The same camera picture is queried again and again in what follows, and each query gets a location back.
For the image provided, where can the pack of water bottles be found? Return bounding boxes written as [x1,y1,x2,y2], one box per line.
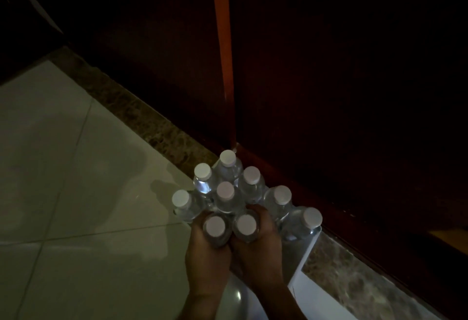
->
[172,149,324,287]

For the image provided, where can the person's right hand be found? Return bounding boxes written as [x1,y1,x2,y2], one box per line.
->
[230,204,285,291]

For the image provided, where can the dark wooden entrance door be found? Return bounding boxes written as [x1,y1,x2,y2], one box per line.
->
[0,0,65,86]

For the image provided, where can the clear water bottle white cap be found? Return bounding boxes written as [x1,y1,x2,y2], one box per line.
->
[202,213,234,249]
[232,210,261,243]

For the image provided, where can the dark red wooden cabinet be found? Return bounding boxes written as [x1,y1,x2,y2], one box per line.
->
[65,0,468,320]

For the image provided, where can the person's left hand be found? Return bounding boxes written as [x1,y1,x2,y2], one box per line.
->
[184,210,234,297]

